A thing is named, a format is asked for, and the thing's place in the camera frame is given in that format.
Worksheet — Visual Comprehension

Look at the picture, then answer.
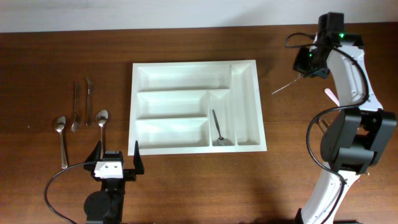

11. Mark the pink plastic knife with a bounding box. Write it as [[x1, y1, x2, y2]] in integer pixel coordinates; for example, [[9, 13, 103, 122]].
[[324, 88, 340, 106]]

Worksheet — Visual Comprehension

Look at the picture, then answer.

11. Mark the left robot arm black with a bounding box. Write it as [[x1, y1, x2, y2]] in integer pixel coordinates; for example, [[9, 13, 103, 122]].
[[83, 141, 145, 224]]

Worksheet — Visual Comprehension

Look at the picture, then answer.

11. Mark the metal chopstick inner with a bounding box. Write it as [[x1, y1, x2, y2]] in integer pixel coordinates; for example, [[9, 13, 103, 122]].
[[317, 119, 330, 133]]

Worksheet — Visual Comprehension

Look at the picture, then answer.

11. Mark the small dark teaspoon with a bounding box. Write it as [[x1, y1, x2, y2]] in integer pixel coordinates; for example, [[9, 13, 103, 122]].
[[212, 110, 234, 146]]

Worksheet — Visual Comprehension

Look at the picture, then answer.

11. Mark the silver spoon near left gripper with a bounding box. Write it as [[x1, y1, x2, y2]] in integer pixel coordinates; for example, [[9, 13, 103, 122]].
[[95, 110, 109, 158]]

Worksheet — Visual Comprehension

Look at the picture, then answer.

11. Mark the silver fork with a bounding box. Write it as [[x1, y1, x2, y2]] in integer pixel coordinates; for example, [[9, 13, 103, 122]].
[[71, 82, 80, 133]]

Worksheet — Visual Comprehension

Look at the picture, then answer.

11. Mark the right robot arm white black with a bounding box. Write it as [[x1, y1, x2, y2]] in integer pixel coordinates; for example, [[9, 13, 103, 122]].
[[293, 12, 397, 223]]

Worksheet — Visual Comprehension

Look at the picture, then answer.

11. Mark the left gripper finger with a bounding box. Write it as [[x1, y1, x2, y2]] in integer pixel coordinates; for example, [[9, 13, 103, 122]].
[[85, 141, 102, 162], [133, 141, 144, 174]]

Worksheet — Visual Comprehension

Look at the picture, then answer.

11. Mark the silver spoon far left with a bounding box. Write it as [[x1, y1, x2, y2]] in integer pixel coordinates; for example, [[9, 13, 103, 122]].
[[54, 116, 68, 169]]

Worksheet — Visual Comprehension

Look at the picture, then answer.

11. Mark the silver butter knife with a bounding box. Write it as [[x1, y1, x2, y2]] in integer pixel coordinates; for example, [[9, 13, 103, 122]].
[[86, 78, 93, 127]]

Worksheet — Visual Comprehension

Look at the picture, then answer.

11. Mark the white plastic cutlery tray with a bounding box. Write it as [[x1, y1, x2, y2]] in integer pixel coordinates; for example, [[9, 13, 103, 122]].
[[128, 60, 267, 155]]

